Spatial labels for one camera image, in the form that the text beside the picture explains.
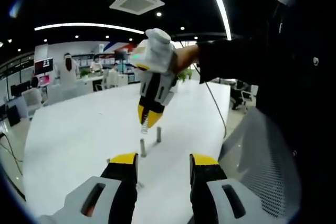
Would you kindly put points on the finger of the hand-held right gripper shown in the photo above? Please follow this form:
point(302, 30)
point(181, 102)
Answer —
point(146, 90)
point(162, 93)

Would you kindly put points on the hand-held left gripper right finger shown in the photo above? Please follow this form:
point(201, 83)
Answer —
point(210, 190)

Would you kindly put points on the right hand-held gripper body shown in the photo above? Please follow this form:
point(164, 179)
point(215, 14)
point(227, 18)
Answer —
point(140, 56)

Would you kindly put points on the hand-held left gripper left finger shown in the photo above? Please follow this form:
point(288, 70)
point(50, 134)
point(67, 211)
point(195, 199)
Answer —
point(105, 197)

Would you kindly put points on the metal coil spring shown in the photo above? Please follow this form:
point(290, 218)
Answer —
point(144, 127)

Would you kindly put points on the metal pin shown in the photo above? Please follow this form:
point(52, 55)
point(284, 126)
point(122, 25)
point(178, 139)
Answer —
point(159, 134)
point(143, 148)

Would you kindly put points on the person's right forearm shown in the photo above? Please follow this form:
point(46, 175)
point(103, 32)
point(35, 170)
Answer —
point(215, 58)

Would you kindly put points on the green potted plant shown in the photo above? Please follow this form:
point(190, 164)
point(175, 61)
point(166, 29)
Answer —
point(84, 74)
point(185, 75)

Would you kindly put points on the square ceiling air vent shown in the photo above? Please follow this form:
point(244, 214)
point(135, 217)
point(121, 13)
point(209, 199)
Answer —
point(137, 1)

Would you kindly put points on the grey mesh office chair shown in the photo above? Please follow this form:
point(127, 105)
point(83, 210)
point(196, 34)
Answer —
point(262, 161)

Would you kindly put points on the black office chair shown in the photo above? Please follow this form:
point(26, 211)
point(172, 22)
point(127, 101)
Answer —
point(242, 94)

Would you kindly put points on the person's body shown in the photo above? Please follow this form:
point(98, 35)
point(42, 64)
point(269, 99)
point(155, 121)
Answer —
point(302, 77)

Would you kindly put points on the red wall screen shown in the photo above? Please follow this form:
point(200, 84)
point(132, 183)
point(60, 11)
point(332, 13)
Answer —
point(43, 66)

